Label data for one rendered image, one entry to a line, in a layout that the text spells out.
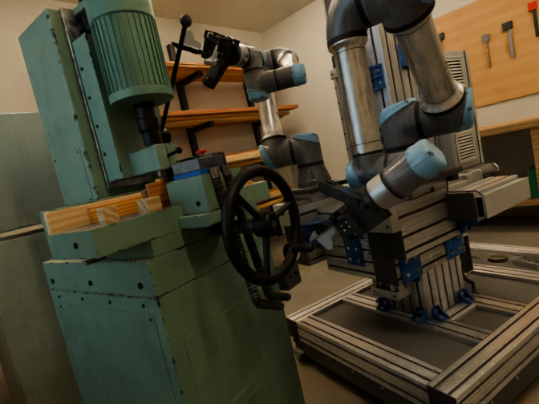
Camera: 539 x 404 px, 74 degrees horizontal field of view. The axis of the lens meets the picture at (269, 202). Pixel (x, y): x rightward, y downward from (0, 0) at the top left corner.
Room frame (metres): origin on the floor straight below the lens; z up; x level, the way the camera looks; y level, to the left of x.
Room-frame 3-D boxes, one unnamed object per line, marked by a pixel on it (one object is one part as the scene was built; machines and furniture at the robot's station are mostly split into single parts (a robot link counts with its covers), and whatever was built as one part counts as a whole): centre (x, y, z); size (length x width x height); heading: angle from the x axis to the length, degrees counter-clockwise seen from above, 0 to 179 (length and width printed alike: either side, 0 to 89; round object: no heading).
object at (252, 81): (1.33, -0.06, 1.24); 0.11 x 0.08 x 0.11; 82
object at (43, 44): (1.22, 0.53, 1.16); 0.22 x 0.22 x 0.72; 53
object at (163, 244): (1.01, 0.24, 0.82); 0.40 x 0.21 x 0.04; 143
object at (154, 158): (1.06, 0.31, 1.03); 0.14 x 0.07 x 0.09; 53
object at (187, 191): (0.92, 0.15, 0.91); 0.15 x 0.14 x 0.09; 143
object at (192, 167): (0.92, 0.15, 0.99); 0.13 x 0.11 x 0.06; 143
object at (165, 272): (1.12, 0.39, 0.76); 0.57 x 0.45 x 0.09; 53
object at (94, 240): (0.97, 0.22, 0.87); 0.61 x 0.30 x 0.06; 143
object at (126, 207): (1.10, 0.25, 0.92); 0.60 x 0.02 x 0.04; 143
